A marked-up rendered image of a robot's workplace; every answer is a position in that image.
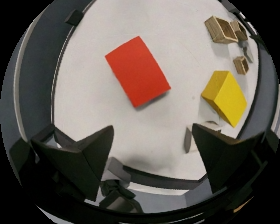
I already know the red flat rectangular block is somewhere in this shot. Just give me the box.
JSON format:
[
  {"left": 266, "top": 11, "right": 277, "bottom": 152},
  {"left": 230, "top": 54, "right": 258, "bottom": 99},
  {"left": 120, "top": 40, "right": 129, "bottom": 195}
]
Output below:
[{"left": 104, "top": 36, "right": 171, "bottom": 108}]

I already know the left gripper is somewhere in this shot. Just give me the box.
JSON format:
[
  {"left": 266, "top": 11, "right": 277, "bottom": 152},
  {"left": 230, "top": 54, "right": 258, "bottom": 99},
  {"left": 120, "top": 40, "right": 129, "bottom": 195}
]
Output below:
[{"left": 243, "top": 17, "right": 270, "bottom": 55}]

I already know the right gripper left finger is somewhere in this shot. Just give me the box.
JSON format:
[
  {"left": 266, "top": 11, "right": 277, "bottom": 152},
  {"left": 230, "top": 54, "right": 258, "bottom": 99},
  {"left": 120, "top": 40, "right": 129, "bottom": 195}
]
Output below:
[{"left": 30, "top": 125, "right": 115, "bottom": 202}]

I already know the yellow foam block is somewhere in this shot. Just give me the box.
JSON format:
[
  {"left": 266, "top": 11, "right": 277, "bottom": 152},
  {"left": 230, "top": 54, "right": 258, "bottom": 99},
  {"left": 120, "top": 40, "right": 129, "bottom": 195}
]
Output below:
[{"left": 201, "top": 70, "right": 247, "bottom": 128}]

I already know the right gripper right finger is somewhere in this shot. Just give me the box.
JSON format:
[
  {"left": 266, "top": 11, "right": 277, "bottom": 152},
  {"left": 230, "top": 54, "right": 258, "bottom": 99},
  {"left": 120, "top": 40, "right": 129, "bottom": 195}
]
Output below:
[{"left": 191, "top": 123, "right": 265, "bottom": 194}]

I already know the white open box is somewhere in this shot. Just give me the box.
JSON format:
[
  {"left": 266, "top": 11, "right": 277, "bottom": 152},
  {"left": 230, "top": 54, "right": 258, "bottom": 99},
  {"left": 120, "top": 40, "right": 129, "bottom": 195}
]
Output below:
[{"left": 185, "top": 121, "right": 223, "bottom": 155}]

